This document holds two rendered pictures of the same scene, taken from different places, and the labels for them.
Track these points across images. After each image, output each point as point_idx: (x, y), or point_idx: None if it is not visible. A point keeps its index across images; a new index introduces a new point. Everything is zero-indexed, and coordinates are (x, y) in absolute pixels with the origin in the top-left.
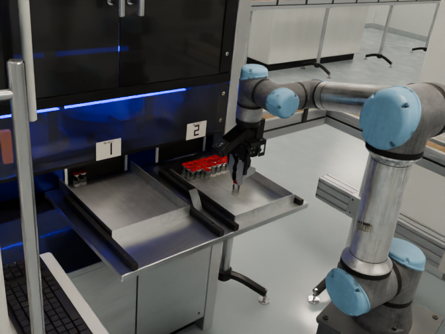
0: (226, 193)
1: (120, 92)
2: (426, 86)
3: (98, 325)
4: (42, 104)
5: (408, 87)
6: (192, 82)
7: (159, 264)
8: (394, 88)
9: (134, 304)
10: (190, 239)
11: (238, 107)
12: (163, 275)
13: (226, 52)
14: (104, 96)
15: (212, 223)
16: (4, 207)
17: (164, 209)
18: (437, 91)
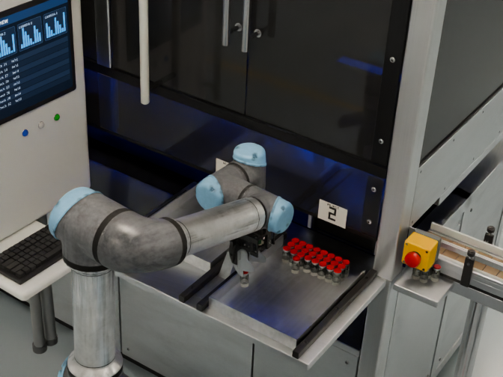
0: (275, 291)
1: (242, 120)
2: (104, 209)
3: (52, 274)
4: (173, 96)
5: (90, 197)
6: (328, 152)
7: (118, 274)
8: (81, 189)
9: (248, 364)
10: (164, 282)
11: None
12: (284, 361)
13: (379, 139)
14: (227, 117)
15: (192, 287)
16: (163, 173)
17: (209, 254)
18: (102, 218)
